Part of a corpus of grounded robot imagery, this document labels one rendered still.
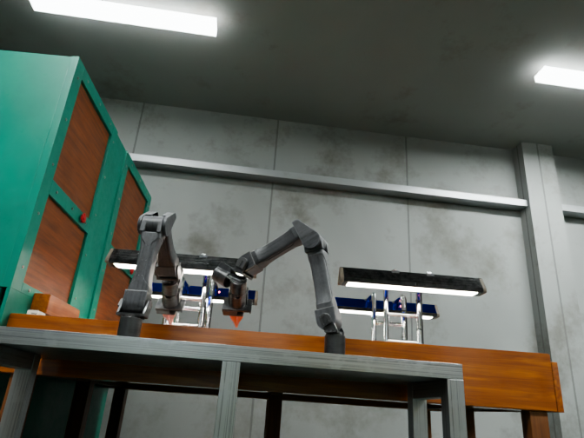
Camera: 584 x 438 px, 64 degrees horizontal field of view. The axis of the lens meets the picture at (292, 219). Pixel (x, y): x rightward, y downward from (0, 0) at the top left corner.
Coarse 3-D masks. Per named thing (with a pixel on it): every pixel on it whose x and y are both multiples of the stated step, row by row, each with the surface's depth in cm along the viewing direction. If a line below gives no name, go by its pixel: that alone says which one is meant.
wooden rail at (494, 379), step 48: (144, 336) 154; (192, 336) 155; (240, 336) 156; (288, 336) 157; (192, 384) 149; (240, 384) 150; (288, 384) 151; (336, 384) 152; (384, 384) 153; (480, 384) 155; (528, 384) 156
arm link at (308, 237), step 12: (300, 228) 155; (276, 240) 160; (288, 240) 158; (300, 240) 157; (312, 240) 152; (252, 252) 161; (264, 252) 160; (276, 252) 158; (252, 264) 159; (264, 264) 161
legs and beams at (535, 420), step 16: (80, 384) 201; (112, 384) 233; (80, 400) 198; (112, 400) 251; (272, 400) 203; (0, 416) 143; (80, 416) 196; (112, 416) 248; (272, 416) 201; (528, 416) 154; (544, 416) 153; (80, 432) 194; (112, 432) 245; (272, 432) 198; (528, 432) 153; (544, 432) 151
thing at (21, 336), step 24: (0, 336) 112; (24, 336) 112; (48, 336) 113; (72, 336) 114; (96, 336) 114; (120, 336) 115; (72, 360) 148; (96, 360) 141; (120, 360) 135; (144, 360) 130; (168, 360) 125; (192, 360) 120; (216, 360) 116; (240, 360) 116; (264, 360) 117; (288, 360) 118; (312, 360) 119; (336, 360) 119; (360, 360) 120; (384, 360) 121; (408, 360) 122
